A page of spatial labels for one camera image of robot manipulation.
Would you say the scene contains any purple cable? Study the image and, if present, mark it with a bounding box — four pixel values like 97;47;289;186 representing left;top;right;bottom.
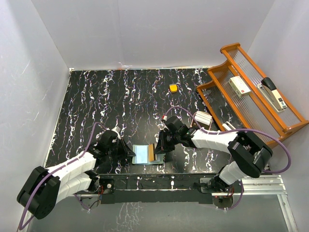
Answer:
16;122;112;230
164;106;292;211

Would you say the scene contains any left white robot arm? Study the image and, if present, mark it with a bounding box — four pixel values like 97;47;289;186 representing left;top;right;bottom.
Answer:
17;130;136;219

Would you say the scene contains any yellow small block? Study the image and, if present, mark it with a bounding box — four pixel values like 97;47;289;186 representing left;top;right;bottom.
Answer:
169;84;178;93

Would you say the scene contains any green card holder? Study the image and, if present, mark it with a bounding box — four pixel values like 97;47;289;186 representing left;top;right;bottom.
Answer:
132;145;165;165

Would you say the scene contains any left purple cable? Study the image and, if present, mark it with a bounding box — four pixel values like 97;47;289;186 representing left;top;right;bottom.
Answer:
16;122;112;230

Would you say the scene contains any white staple box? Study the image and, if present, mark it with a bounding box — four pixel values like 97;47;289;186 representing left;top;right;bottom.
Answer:
228;76;251;98

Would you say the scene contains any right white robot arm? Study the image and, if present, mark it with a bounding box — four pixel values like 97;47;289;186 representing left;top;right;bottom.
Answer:
154;116;273;192

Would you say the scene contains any gold credit card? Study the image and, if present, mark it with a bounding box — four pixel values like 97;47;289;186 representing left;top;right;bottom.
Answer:
148;144;156;162

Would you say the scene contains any black beige stapler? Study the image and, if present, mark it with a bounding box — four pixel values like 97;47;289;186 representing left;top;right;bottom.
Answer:
257;77;287;112

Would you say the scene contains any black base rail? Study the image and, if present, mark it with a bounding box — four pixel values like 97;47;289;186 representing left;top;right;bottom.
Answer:
79;173;244;206

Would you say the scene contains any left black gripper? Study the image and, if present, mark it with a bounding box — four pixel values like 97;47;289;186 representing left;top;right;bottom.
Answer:
107;136;135;160

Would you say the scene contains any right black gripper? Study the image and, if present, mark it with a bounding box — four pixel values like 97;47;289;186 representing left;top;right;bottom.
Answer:
154;129;180;154

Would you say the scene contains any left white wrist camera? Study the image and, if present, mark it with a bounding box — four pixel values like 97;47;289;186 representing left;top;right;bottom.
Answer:
113;126;121;136

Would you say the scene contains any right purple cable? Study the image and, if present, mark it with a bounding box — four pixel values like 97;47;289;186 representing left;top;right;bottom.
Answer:
164;106;292;211

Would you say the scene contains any wooden tiered shelf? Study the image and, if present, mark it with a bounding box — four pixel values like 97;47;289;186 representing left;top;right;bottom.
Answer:
197;43;309;141

